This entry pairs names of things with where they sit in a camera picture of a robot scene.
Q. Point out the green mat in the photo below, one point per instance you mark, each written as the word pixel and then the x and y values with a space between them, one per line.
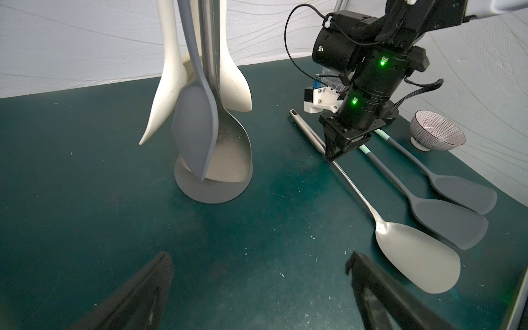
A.
pixel 84 207

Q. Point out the white spoon right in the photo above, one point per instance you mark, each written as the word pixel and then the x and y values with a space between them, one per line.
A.
pixel 234 89

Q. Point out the grey utensil rack stand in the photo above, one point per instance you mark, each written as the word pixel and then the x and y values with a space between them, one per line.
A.
pixel 206 191

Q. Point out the white spoon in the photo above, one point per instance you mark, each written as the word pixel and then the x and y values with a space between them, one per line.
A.
pixel 234 89
pixel 174 75

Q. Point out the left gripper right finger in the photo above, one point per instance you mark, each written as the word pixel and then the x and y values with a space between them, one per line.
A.
pixel 380 297

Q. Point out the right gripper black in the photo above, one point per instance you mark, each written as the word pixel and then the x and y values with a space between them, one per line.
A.
pixel 340 139

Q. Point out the grey spatula mint handle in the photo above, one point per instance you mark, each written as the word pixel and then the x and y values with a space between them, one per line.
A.
pixel 476 197
pixel 462 227

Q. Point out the steel turner wood handle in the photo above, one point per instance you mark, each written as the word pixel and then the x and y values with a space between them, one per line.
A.
pixel 232 153

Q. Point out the white spoon left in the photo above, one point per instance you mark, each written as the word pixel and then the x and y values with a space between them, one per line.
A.
pixel 174 75

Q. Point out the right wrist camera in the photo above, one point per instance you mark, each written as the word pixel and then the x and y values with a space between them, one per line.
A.
pixel 323 98

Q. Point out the striped ceramic bowl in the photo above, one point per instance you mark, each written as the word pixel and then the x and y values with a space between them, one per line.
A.
pixel 431 131

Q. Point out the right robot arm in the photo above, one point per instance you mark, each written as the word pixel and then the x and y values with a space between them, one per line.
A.
pixel 372 56

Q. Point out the grey spatula on rack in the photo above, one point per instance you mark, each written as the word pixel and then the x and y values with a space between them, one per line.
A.
pixel 195 124

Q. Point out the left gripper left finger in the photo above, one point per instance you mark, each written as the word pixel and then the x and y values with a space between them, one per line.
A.
pixel 137 304

